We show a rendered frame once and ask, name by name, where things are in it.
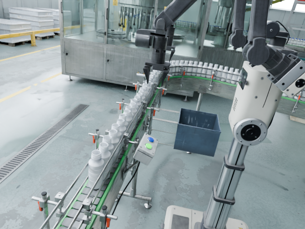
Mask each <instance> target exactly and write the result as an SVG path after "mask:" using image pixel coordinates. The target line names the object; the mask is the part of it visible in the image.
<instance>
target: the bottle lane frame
mask: <svg viewBox="0 0 305 229"><path fill-rule="evenodd" d="M159 95H160V89H157V90H156V93H155V94H154V96H153V98H152V100H151V102H150V104H149V106H148V107H149V108H151V106H152V104H154V103H155V102H156V103H155V107H156V106H157V103H158V101H159ZM155 99H156V100H155ZM154 101H155V102H154ZM150 115H151V110H149V109H147V110H146V114H144V115H143V117H142V119H141V121H140V123H139V125H138V127H137V129H136V131H135V133H134V135H133V137H132V139H131V141H133V142H135V139H136V137H139V142H140V141H141V139H142V137H143V136H144V133H145V131H144V130H146V126H145V125H147V118H148V116H149V117H150ZM144 121H145V125H144ZM143 127H145V128H144V130H143ZM134 149H135V147H134V144H130V143H129V145H128V149H127V151H125V152H124V154H123V156H122V158H121V160H120V162H119V164H118V166H117V168H115V169H116V170H115V172H114V173H113V176H112V178H111V179H110V182H109V184H108V185H107V184H106V185H107V188H106V190H105V191H103V192H104V194H103V195H102V197H101V198H100V201H99V203H98V205H95V206H96V209H95V211H98V212H101V211H102V206H103V205H106V206H107V208H108V214H110V212H111V210H112V208H113V205H114V203H115V200H116V198H117V196H118V194H119V191H120V189H121V187H122V185H123V182H124V180H125V177H126V175H127V173H126V175H125V177H124V179H123V172H124V169H125V167H126V157H127V156H128V162H129V163H132V161H133V156H134ZM127 165H128V166H127V168H129V167H130V166H131V164H128V163H127ZM88 181H89V179H88V180H87V181H86V183H85V184H84V186H83V187H82V189H81V191H80V192H79V194H78V195H77V197H76V198H75V200H74V201H73V203H72V204H71V206H70V207H69V209H68V211H67V213H66V215H65V216H64V217H63V219H62V220H61V221H60V223H59V224H58V226H57V227H56V229H59V227H64V226H62V222H63V221H64V219H65V218H66V217H67V218H69V217H68V216H67V214H68V213H69V211H70V210H71V209H73V208H72V206H73V205H74V203H75V202H76V201H78V200H77V199H78V197H79V196H80V194H82V191H83V189H84V188H87V187H86V184H87V183H88ZM92 228H93V229H101V222H100V221H99V216H97V215H92V220H91V223H90V224H89V225H87V227H86V228H85V229H92Z"/></svg>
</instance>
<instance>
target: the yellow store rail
mask: <svg viewBox="0 0 305 229"><path fill-rule="evenodd" d="M54 31H60V29H59V28H54V29H46V30H36V31H28V32H21V33H13V34H5V35H0V39H6V38H13V37H19V36H26V35H30V36H31V45H30V46H34V47H35V46H37V45H36V43H35V34H41V33H48V32H54Z"/></svg>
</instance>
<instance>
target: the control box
mask: <svg viewBox="0 0 305 229"><path fill-rule="evenodd" d="M149 137H152V136H150V135H148V134H146V133H145V134H144V136H143V137H142V139H141V141H140V143H139V145H138V147H137V149H136V151H135V154H134V156H133V158H134V159H136V160H137V161H136V162H134V163H133V164H132V165H131V166H130V167H129V168H128V169H126V167H125V169H124V172H123V179H124V177H125V175H126V173H127V172H128V171H129V170H130V169H132V168H133V167H134V166H135V165H136V164H137V163H138V166H137V169H136V171H135V173H134V175H133V176H132V178H131V179H130V181H129V183H128V184H127V186H128V185H129V184H130V182H131V181H132V179H133V178H134V176H135V174H136V172H137V170H138V168H139V165H140V162H141V163H143V164H145V165H149V163H150V161H151V160H152V158H153V157H154V155H155V151H156V148H157V144H158V139H156V138H154V137H152V138H153V139H154V141H153V142H151V141H149V140H148V138H149ZM147 143H148V144H150V145H151V146H152V148H151V149H149V148H147V147H146V144H147ZM127 186H126V187H125V189H126V188H127ZM125 189H124V190H123V192H122V193H121V195H120V197H119V199H118V201H117V204H116V206H115V208H114V210H113V213H112V215H113V214H114V212H115V209H116V207H117V205H118V203H119V201H120V199H121V197H122V195H123V193H124V191H125Z"/></svg>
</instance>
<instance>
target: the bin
mask: <svg viewBox="0 0 305 229"><path fill-rule="evenodd" d="M154 108H155V109H159V110H164V111H169V112H174V113H179V119H178V122H175V121H170V120H165V119H158V118H154V117H153V118H152V119H154V120H159V121H165V122H169V123H175V124H177V132H176V137H175V143H174V145H169V144H164V145H169V146H174V148H173V149H177V150H182V151H186V152H191V153H196V154H202V155H207V156H211V157H214V155H215V151H216V147H217V144H218V140H219V137H220V133H221V128H220V123H219V118H218V114H213V113H207V112H202V111H197V110H190V109H185V108H180V112H179V111H174V110H167V109H161V108H156V107H154ZM152 130H156V129H151V131H152ZM156 131H160V130H156ZM161 132H166V131H161ZM166 133H170V132H166ZM171 134H175V133H171ZM158 144H163V143H158Z"/></svg>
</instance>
